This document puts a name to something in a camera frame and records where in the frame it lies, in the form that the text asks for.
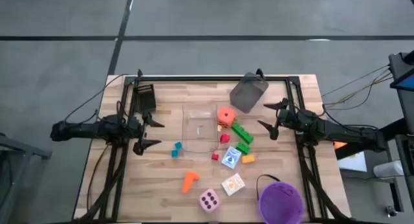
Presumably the orange foam die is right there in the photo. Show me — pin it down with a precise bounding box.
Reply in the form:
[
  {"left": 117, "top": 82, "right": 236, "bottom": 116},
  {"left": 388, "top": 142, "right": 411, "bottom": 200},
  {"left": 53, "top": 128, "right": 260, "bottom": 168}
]
[{"left": 217, "top": 107, "right": 237, "bottom": 128}]

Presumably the blue playing card box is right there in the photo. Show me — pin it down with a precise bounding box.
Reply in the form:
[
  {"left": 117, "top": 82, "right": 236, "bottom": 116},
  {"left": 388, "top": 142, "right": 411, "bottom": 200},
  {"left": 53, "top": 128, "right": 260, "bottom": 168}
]
[{"left": 221, "top": 146, "right": 243, "bottom": 170}]

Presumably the grey metal cart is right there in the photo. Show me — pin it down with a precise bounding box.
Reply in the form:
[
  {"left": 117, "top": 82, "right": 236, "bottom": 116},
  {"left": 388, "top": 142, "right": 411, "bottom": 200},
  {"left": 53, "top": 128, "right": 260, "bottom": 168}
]
[{"left": 0, "top": 132, "right": 52, "bottom": 224}]

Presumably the blue screen tablet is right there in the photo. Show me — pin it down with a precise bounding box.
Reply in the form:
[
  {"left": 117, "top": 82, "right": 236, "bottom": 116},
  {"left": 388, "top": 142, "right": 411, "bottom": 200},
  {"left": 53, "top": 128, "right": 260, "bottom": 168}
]
[{"left": 389, "top": 67, "right": 414, "bottom": 92}]

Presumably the white paper sheet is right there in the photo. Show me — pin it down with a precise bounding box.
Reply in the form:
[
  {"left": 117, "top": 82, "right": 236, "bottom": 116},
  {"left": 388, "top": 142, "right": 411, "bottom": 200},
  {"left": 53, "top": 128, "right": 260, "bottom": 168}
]
[{"left": 338, "top": 151, "right": 368, "bottom": 173}]

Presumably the long green toy brick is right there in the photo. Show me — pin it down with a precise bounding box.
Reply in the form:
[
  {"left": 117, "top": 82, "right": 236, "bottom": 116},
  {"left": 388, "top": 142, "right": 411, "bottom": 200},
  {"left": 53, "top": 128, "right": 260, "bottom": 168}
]
[{"left": 230, "top": 121, "right": 255, "bottom": 145}]

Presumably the orange playing card box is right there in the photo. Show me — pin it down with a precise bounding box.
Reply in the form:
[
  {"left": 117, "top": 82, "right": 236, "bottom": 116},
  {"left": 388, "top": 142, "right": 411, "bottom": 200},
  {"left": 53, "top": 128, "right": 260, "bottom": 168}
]
[{"left": 221, "top": 172, "right": 246, "bottom": 197}]

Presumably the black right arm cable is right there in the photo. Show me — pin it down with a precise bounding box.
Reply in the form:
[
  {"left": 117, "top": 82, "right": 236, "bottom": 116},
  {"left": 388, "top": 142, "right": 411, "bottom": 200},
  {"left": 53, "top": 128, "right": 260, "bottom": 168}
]
[{"left": 289, "top": 102, "right": 327, "bottom": 121}]

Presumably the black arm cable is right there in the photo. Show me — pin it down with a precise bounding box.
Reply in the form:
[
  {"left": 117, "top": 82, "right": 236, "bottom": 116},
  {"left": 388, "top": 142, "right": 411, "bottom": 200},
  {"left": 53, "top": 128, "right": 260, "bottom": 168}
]
[
  {"left": 289, "top": 102, "right": 327, "bottom": 121},
  {"left": 63, "top": 73, "right": 131, "bottom": 124}
]

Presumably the white paper towel roll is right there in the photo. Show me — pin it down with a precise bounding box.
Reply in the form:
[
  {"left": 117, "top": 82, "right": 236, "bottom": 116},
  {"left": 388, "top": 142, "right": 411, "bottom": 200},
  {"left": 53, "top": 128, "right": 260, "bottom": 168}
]
[{"left": 373, "top": 160, "right": 405, "bottom": 179}]

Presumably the black mesh basket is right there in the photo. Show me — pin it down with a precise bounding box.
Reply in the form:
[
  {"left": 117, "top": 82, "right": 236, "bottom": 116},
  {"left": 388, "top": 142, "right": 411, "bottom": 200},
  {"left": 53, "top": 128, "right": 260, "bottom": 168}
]
[{"left": 133, "top": 84, "right": 157, "bottom": 114}]

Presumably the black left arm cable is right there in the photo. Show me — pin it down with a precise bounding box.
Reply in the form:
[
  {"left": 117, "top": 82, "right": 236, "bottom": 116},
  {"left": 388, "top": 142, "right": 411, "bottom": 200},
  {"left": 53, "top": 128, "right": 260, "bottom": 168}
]
[{"left": 63, "top": 73, "right": 131, "bottom": 124}]

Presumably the purple bucket with black handle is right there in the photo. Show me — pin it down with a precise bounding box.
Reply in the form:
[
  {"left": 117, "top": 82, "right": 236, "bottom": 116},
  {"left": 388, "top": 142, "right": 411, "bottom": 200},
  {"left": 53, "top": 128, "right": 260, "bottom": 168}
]
[{"left": 256, "top": 174, "right": 305, "bottom": 224}]

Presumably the grey fabric bin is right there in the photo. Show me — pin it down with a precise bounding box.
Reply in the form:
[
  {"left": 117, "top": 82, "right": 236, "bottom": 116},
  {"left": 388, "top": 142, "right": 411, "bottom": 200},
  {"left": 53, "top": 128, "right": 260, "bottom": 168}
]
[{"left": 229, "top": 71, "right": 270, "bottom": 114}]

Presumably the pink foam die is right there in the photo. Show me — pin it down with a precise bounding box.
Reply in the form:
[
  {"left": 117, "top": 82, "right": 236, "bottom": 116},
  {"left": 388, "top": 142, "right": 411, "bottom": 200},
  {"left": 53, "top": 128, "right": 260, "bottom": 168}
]
[{"left": 198, "top": 188, "right": 221, "bottom": 214}]

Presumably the black equipment stand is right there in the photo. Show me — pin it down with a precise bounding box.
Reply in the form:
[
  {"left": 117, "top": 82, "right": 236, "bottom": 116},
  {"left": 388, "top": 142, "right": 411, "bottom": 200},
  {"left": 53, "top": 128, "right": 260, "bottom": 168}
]
[{"left": 387, "top": 50, "right": 414, "bottom": 134}]

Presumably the clear plastic container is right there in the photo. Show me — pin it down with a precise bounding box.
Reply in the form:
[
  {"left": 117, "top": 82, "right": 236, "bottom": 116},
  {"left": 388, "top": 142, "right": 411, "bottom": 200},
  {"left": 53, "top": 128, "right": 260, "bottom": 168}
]
[{"left": 181, "top": 102, "right": 219, "bottom": 153}]

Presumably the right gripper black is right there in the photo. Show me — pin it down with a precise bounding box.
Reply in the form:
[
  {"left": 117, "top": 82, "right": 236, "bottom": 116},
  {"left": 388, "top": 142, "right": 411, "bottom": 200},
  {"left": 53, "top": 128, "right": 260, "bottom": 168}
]
[{"left": 257, "top": 98, "right": 300, "bottom": 141}]

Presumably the bundle of thin wires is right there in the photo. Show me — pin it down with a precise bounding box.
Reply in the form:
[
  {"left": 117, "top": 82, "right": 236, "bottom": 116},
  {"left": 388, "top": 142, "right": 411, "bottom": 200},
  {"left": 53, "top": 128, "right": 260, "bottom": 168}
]
[{"left": 321, "top": 64, "right": 393, "bottom": 112}]

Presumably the black aluminium table frame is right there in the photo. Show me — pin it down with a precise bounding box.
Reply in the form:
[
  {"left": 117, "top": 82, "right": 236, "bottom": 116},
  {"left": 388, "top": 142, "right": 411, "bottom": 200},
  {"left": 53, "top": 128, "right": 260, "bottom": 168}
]
[{"left": 74, "top": 68, "right": 352, "bottom": 223}]

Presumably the orange angled toy brick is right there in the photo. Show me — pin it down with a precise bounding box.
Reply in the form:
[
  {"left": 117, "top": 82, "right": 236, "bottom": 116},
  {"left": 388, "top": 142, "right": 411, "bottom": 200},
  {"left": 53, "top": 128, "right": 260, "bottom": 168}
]
[{"left": 181, "top": 171, "right": 200, "bottom": 194}]

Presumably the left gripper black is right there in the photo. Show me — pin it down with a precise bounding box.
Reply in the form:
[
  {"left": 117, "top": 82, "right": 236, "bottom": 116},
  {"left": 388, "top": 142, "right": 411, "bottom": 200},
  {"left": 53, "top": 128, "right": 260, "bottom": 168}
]
[{"left": 127, "top": 110, "right": 165, "bottom": 156}]

